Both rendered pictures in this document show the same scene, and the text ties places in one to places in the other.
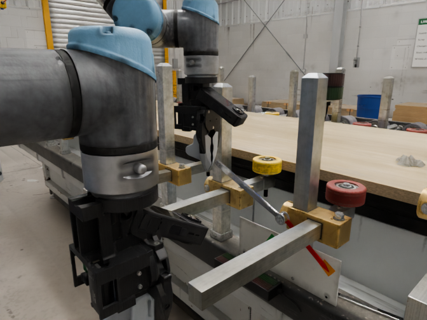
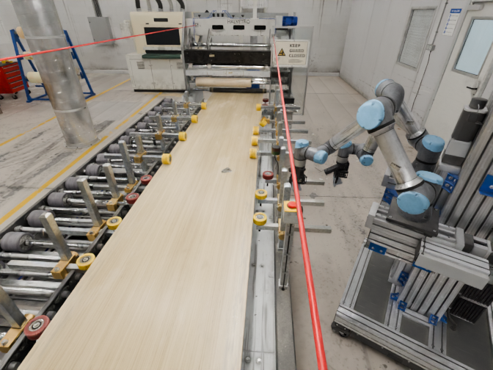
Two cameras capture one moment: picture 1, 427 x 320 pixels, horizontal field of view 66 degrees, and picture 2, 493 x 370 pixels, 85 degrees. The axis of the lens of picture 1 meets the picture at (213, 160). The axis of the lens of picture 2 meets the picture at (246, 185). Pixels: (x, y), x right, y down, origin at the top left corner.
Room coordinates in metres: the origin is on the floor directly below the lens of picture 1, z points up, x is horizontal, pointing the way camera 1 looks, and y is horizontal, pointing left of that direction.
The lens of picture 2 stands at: (1.95, 0.83, 1.90)
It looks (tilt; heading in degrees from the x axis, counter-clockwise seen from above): 33 degrees down; 226
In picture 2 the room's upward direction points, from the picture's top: straight up
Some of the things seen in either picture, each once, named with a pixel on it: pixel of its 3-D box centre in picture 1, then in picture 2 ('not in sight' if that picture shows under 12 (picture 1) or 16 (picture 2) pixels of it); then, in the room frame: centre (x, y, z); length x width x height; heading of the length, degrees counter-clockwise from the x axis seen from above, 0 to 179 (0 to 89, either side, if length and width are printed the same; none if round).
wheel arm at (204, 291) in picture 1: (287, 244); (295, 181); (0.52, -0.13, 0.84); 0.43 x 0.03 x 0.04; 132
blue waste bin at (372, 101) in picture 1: (372, 114); not in sight; (5.95, -2.87, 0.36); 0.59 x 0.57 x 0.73; 133
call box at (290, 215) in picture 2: not in sight; (291, 213); (1.19, 0.32, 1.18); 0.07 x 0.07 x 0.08; 42
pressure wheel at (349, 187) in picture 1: (343, 208); (268, 179); (0.66, -0.28, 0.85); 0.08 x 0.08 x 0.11
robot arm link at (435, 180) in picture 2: not in sight; (425, 186); (0.60, 0.65, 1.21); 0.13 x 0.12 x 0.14; 1
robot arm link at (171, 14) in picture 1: (151, 28); (318, 154); (0.72, 0.13, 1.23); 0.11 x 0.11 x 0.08; 1
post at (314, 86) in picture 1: (305, 193); (280, 177); (0.63, -0.19, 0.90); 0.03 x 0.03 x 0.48; 42
